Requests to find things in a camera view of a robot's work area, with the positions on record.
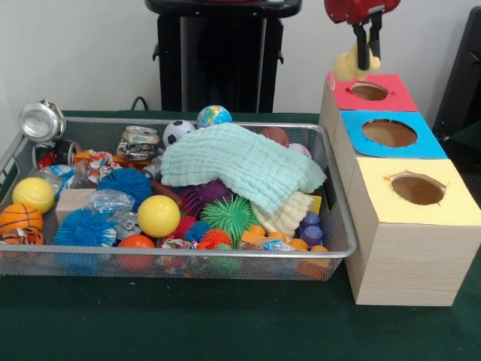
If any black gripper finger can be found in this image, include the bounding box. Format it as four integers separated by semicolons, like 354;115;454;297
352;22;371;71
368;12;383;61

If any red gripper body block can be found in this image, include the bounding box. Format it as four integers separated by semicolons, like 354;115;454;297
325;0;401;26

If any pale yellow soft toy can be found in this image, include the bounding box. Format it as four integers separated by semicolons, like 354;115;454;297
333;41;383;82

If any mint green cloth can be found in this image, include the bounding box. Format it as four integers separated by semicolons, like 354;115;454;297
160;123;328;216

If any crushed silver drink can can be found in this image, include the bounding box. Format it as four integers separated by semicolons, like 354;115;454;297
18;99;68;144

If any wooden three-hole box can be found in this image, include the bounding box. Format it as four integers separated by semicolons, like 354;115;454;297
318;71;481;306

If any shallow clear mesh bin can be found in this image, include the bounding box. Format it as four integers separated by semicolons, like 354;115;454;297
0;116;358;281

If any black upright stand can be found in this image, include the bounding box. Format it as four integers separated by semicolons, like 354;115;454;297
431;6;481;132

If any globe print ball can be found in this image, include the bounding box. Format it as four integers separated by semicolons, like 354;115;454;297
197;105;233;128

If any cream waffle cloth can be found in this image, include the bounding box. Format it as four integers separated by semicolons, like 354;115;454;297
250;191;316;240

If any green spiky ball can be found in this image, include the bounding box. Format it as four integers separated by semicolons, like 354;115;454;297
198;194;260;247

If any smooth yellow ball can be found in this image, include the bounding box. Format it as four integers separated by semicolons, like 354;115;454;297
137;194;182;239

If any blue spiky ball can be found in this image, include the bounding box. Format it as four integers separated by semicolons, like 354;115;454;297
54;208;118;247
96;168;155;211

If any dark green table cloth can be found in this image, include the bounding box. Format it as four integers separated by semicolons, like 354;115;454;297
0;109;481;361

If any yellow tennis ball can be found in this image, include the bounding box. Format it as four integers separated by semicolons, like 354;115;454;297
12;176;56;214

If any orange basketball toy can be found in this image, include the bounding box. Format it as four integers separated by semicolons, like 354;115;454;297
0;202;45;238

